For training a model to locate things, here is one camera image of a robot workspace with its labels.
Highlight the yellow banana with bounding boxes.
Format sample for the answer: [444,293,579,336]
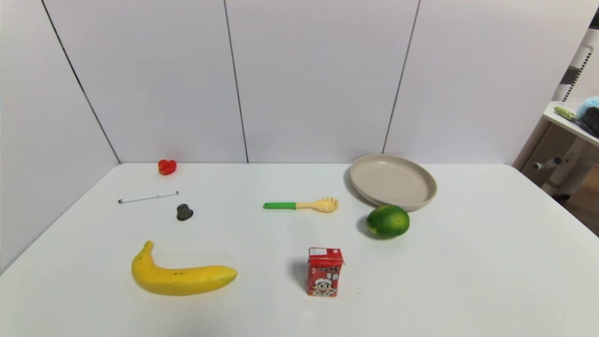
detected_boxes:
[131,240,238,296]

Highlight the brown round plate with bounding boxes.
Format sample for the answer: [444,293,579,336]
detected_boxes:
[350,154,438,212]

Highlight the dark object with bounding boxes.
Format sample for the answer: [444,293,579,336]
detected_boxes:
[580,107,599,137]

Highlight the blue fluffy object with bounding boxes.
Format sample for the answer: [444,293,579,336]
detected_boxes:
[577,96,599,117]

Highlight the green lime fruit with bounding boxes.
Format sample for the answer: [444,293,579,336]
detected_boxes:
[365,205,410,238]

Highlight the red milk carton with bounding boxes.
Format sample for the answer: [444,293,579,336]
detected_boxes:
[307,248,345,298]

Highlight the white marker pen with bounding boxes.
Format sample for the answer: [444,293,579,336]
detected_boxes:
[118,190,179,204]

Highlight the white side table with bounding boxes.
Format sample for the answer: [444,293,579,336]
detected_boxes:
[533,101,599,197]

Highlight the white perforated board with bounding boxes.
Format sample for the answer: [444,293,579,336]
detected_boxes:
[552,28,599,104]

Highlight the green-handled beige pasta spoon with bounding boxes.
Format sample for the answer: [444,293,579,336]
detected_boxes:
[263,197,339,214]

